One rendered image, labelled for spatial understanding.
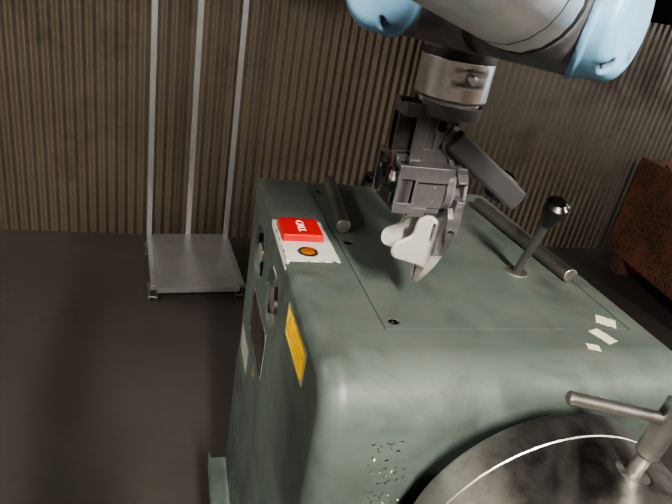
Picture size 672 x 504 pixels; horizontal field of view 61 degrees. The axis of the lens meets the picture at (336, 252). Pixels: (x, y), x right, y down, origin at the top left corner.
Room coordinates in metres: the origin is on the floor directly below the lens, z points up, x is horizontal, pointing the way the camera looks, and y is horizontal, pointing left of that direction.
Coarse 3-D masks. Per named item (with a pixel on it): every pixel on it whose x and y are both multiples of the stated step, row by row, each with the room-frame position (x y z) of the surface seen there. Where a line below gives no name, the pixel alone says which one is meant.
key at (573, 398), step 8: (568, 392) 0.41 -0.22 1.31; (576, 392) 0.41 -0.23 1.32; (568, 400) 0.41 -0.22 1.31; (576, 400) 0.40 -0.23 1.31; (584, 400) 0.41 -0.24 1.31; (592, 400) 0.41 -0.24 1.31; (600, 400) 0.41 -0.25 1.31; (608, 400) 0.41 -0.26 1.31; (592, 408) 0.41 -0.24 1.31; (600, 408) 0.41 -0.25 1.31; (608, 408) 0.41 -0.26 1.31; (616, 408) 0.41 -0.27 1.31; (624, 408) 0.41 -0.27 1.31; (632, 408) 0.41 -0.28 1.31; (640, 408) 0.42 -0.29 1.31; (624, 416) 0.41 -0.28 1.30; (632, 416) 0.41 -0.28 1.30; (640, 416) 0.41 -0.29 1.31; (648, 416) 0.41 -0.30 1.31; (656, 416) 0.41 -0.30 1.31
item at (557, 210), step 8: (552, 200) 0.69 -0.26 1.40; (560, 200) 0.69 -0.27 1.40; (544, 208) 0.69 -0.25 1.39; (552, 208) 0.68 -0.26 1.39; (560, 208) 0.68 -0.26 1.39; (568, 208) 0.69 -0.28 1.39; (544, 216) 0.69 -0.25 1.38; (552, 216) 0.68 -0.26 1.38; (560, 216) 0.68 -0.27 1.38; (544, 224) 0.70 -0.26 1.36; (552, 224) 0.69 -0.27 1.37
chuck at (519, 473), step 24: (528, 456) 0.43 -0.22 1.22; (552, 456) 0.43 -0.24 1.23; (576, 456) 0.43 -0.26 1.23; (600, 456) 0.43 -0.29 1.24; (624, 456) 0.44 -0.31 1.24; (480, 480) 0.42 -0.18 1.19; (504, 480) 0.41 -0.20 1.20; (528, 480) 0.40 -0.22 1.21; (552, 480) 0.40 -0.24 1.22; (576, 480) 0.40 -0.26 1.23; (600, 480) 0.40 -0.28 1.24; (624, 480) 0.40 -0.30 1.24
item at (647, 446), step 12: (660, 408) 0.42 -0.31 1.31; (648, 432) 0.42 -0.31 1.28; (660, 432) 0.41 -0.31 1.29; (636, 444) 0.42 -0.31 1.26; (648, 444) 0.41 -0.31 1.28; (660, 444) 0.41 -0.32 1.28; (636, 456) 0.42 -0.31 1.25; (648, 456) 0.41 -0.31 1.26; (660, 456) 0.41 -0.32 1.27; (636, 468) 0.41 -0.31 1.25
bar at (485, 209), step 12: (480, 204) 1.01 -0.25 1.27; (492, 216) 0.96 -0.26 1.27; (504, 216) 0.96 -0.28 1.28; (504, 228) 0.92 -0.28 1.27; (516, 228) 0.91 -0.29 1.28; (516, 240) 0.89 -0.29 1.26; (528, 240) 0.87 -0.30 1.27; (540, 252) 0.83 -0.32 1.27; (552, 264) 0.80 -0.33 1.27; (564, 264) 0.79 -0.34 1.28; (564, 276) 0.77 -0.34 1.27
